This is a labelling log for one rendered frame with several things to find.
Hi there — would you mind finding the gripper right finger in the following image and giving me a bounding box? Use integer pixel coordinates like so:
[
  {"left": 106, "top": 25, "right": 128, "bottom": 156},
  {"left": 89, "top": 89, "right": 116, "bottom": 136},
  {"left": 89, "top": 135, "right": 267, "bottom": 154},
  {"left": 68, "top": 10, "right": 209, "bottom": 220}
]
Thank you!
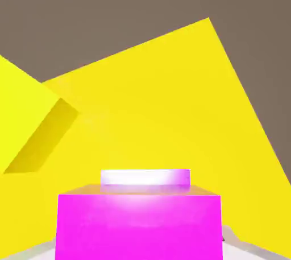
[{"left": 221, "top": 224, "right": 291, "bottom": 260}]

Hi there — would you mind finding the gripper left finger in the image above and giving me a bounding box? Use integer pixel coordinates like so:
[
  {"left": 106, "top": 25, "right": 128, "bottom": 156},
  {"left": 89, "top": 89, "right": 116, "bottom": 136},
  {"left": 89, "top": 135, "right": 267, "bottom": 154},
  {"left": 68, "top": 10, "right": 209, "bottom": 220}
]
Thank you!
[{"left": 0, "top": 237, "right": 56, "bottom": 260}]

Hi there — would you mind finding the small yellow cube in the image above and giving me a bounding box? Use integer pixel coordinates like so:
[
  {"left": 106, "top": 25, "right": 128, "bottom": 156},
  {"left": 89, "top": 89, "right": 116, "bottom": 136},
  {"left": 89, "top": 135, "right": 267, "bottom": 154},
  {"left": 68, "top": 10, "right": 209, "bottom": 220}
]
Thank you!
[{"left": 0, "top": 54, "right": 80, "bottom": 175}]

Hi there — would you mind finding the large yellow box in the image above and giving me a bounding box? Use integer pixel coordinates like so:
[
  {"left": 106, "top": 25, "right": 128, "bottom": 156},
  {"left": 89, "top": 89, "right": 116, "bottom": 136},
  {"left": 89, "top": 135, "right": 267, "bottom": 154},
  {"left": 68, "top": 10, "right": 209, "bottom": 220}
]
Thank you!
[{"left": 0, "top": 16, "right": 291, "bottom": 259}]

